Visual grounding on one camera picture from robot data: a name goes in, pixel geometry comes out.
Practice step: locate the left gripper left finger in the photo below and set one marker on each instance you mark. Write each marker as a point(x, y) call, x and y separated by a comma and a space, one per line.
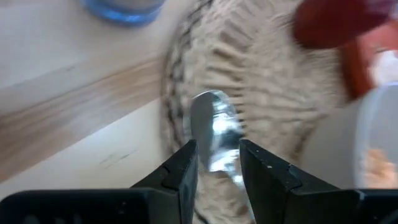
point(180, 186)

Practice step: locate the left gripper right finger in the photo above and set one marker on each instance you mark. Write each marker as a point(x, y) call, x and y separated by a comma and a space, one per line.
point(273, 193)

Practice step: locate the metal spoon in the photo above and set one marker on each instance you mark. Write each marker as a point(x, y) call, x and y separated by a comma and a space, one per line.
point(214, 124)

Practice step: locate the round woven placemat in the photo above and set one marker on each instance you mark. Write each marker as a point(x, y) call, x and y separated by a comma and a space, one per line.
point(264, 93)

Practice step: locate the pale ceramic bowl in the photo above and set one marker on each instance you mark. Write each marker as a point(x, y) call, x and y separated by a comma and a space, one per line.
point(379, 118)

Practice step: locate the clear plastic water bottle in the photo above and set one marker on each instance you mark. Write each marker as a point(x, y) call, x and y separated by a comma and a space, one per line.
point(124, 15)

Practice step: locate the orange plate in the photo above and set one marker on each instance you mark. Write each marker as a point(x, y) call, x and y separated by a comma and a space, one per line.
point(335, 21)

